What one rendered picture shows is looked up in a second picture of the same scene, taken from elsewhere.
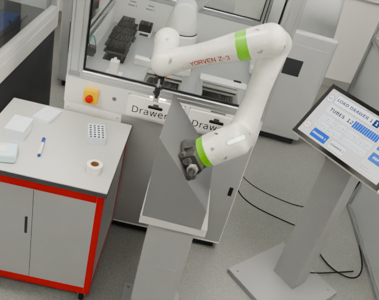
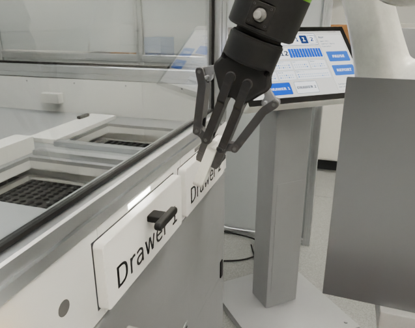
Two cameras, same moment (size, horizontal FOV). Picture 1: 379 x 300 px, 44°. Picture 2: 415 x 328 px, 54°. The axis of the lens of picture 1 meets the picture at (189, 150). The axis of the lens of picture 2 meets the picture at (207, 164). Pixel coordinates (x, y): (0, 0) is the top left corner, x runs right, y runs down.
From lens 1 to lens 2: 2.10 m
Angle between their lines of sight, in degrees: 62
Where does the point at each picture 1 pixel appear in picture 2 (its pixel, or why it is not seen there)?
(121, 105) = (84, 306)
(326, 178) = (286, 142)
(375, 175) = not seen: hidden behind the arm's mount
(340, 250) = not seen: hidden behind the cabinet
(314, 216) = (289, 197)
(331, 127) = (277, 71)
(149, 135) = (144, 308)
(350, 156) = (324, 84)
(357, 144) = (315, 69)
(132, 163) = not seen: outside the picture
